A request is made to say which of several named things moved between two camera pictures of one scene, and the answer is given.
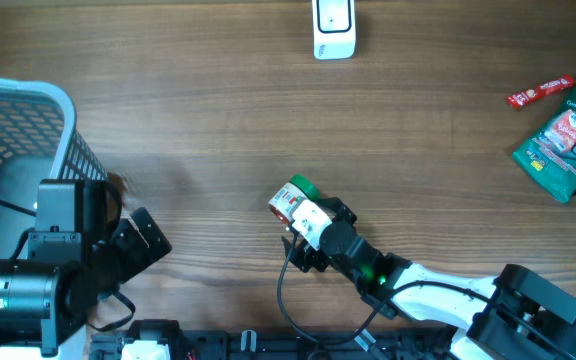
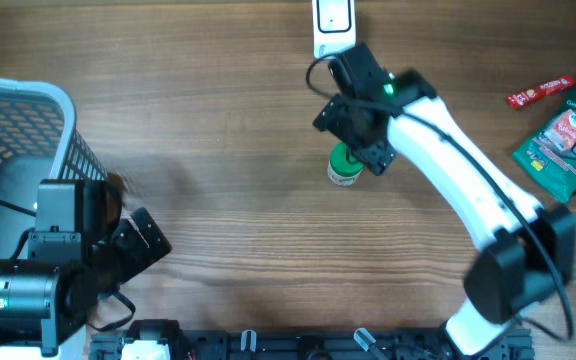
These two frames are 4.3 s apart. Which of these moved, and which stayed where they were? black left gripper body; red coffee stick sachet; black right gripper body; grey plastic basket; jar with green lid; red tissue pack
Moved: black right gripper body; jar with green lid
Stayed: black left gripper body; grey plastic basket; red coffee stick sachet; red tissue pack
